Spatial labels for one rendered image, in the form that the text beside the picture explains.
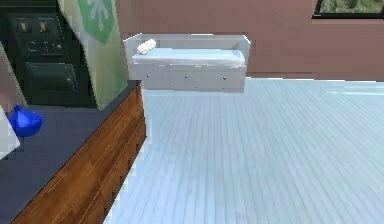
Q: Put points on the blue round vase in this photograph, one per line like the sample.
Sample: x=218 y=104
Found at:
x=25 y=122

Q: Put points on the white daybed with drawers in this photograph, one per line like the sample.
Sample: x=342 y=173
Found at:
x=190 y=66

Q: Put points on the white rolled pillow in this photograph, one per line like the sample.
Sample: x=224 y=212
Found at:
x=146 y=46

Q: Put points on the brown wooden dresser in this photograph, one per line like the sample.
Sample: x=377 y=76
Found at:
x=83 y=173

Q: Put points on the white box corner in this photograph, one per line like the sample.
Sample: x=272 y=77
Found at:
x=6 y=136

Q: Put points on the black framed window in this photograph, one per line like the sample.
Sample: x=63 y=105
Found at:
x=350 y=7

